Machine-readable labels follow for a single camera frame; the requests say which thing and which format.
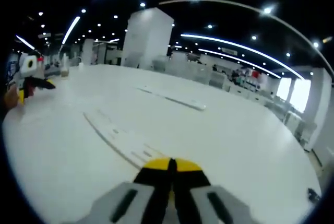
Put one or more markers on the thin ceiling light strip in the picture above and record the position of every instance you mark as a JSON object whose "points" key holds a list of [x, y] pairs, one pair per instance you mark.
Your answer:
{"points": [[240, 61], [235, 44]]}

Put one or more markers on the small black object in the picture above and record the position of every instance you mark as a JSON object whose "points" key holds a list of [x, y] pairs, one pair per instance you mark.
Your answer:
{"points": [[314, 194]]}

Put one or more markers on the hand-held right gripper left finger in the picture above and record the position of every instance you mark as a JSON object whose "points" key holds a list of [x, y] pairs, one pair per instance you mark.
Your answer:
{"points": [[125, 203]]}

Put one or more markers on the person's left hand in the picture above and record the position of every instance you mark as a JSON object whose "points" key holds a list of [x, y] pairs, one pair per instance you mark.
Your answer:
{"points": [[11, 98]]}

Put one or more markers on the small tan box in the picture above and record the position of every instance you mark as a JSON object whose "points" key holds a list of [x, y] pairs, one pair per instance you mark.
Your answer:
{"points": [[64, 73]]}

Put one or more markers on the small white socket holder cover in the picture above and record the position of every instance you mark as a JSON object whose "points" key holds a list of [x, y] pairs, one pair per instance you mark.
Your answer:
{"points": [[117, 138]]}

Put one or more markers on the long white socket holder strip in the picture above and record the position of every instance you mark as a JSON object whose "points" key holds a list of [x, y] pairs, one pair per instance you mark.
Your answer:
{"points": [[182, 101]]}

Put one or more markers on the white bottle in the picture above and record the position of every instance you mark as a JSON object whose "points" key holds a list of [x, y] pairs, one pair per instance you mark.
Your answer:
{"points": [[65, 62]]}

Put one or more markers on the ceiling air vent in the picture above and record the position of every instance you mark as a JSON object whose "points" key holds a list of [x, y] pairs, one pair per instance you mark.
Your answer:
{"points": [[229, 51]]}

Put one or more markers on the display shelves with red boxes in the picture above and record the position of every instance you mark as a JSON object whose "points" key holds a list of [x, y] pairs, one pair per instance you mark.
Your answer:
{"points": [[250, 77]]}

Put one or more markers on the white square pillar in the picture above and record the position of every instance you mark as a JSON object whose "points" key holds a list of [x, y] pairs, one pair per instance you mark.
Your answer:
{"points": [[148, 41], [88, 51], [319, 96]]}

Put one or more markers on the bright window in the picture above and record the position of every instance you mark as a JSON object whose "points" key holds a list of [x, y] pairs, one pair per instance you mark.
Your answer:
{"points": [[295, 94]]}

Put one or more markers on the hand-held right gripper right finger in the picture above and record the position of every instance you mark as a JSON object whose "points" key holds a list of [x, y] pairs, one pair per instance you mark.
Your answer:
{"points": [[193, 195]]}

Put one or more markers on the white low cabinets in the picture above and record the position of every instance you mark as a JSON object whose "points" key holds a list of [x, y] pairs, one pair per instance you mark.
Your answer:
{"points": [[245, 93]]}

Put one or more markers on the short ceiling light strip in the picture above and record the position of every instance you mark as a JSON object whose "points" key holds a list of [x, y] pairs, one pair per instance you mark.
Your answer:
{"points": [[71, 30], [25, 42]]}

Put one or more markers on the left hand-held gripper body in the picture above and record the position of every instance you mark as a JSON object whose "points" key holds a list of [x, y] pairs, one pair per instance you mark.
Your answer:
{"points": [[28, 70]]}

